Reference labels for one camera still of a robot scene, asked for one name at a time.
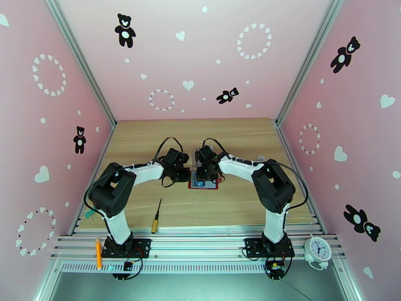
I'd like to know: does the aluminium rail base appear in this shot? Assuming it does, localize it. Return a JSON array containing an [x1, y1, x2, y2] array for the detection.
[[50, 228, 347, 261]]

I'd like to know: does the yellow handled screwdriver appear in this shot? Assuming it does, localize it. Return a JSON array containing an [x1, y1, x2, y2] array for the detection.
[[151, 198, 163, 234]]

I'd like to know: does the slotted metal strip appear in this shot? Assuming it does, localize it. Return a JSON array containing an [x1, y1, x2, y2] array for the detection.
[[58, 262, 317, 274]]

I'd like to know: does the red leather card holder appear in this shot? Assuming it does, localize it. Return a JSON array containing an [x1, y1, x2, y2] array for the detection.
[[187, 171, 220, 190]]

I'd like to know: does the black yellow wired connector module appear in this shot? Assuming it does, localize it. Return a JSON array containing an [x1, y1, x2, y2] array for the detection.
[[264, 257, 294, 282]]

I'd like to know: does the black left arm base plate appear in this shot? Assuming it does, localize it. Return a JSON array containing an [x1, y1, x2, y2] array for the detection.
[[101, 238, 152, 259]]

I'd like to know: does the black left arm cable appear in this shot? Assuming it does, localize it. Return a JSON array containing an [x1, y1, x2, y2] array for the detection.
[[84, 136, 184, 218]]

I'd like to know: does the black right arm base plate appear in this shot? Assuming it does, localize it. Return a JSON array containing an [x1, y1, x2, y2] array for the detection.
[[244, 237, 296, 259]]

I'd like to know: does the orange pencil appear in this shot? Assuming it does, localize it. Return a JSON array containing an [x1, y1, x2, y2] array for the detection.
[[95, 236, 103, 270]]

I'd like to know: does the small black wired circuit board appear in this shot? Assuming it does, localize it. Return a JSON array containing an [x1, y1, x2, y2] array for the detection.
[[111, 257, 145, 282]]

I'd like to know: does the aluminium frame post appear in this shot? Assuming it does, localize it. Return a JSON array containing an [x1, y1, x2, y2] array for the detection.
[[42, 0, 117, 130], [275, 0, 346, 127]]

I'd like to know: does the white alarm clock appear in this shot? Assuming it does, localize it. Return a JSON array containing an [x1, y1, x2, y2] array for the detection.
[[303, 233, 333, 271]]

